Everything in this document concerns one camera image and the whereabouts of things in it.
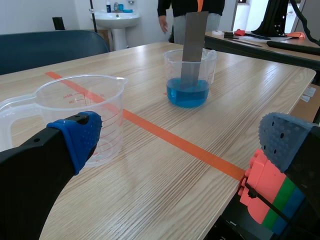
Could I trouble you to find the clear beaker with blue liquid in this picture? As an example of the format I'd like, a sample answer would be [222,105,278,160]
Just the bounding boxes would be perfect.
[163,48,218,109]

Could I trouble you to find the black cable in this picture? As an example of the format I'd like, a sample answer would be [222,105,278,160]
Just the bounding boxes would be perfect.
[289,0,320,47]

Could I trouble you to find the wooden desk with dark edge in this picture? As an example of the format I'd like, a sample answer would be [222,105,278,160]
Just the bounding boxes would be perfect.
[204,31,320,72]

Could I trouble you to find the person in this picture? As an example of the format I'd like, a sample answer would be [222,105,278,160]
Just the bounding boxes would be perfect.
[157,0,226,46]

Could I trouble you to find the grey metal plate orange strip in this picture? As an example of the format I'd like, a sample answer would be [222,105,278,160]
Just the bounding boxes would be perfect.
[179,0,210,101]

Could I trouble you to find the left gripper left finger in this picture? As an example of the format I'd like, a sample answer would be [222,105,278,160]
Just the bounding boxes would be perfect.
[0,111,103,240]

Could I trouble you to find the red green blue brick block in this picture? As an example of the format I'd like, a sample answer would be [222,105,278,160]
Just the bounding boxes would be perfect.
[238,148,307,236]

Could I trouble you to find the brown cardboard box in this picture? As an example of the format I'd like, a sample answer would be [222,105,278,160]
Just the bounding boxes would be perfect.
[289,83,320,123]

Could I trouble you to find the person's hand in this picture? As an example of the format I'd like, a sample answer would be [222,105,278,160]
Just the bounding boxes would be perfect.
[159,15,169,33]

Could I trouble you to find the empty clear beaker with handle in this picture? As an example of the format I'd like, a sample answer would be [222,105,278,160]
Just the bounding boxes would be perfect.
[0,74,129,168]

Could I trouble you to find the black stand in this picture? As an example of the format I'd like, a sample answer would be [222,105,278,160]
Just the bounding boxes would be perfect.
[251,0,288,38]

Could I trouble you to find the dark blue chair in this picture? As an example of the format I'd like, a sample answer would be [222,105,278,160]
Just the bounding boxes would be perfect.
[0,29,110,76]

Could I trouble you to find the white wash basin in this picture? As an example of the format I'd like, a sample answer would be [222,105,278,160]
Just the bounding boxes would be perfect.
[93,9,142,52]

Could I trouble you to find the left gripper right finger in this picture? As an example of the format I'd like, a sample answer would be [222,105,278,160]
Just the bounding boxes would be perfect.
[258,112,320,215]

